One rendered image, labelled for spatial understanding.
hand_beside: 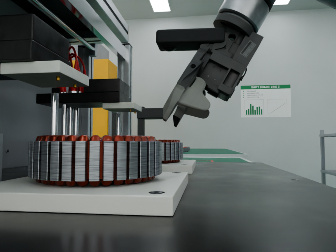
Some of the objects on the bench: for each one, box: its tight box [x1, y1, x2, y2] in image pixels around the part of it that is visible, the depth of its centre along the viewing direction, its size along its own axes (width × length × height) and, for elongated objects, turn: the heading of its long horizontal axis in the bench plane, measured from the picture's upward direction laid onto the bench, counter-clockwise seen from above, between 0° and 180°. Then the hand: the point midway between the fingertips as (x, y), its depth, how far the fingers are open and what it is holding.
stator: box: [28, 135, 162, 187], centre depth 26 cm, size 11×11×4 cm
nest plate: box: [0, 172, 189, 217], centre depth 26 cm, size 15×15×1 cm
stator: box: [156, 140, 184, 164], centre depth 50 cm, size 11×11×4 cm
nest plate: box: [162, 160, 196, 175], centre depth 50 cm, size 15×15×1 cm
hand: (166, 123), depth 50 cm, fingers open, 14 cm apart
